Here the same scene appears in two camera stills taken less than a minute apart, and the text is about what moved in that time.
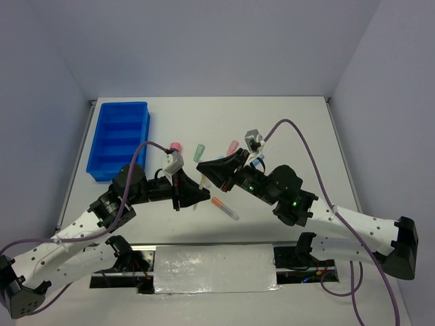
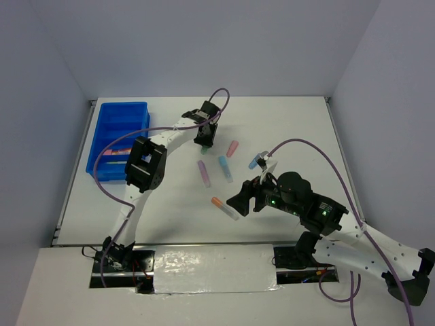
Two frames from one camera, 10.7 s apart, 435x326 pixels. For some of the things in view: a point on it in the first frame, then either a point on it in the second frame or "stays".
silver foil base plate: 218,268 stays
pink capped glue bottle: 175,147 -> 125,151
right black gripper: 219,171 -> 240,202
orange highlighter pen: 224,208 stays
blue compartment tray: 119,128 stays
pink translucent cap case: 232,148 stays
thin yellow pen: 200,187 -> 119,162
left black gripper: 189,193 -> 209,142
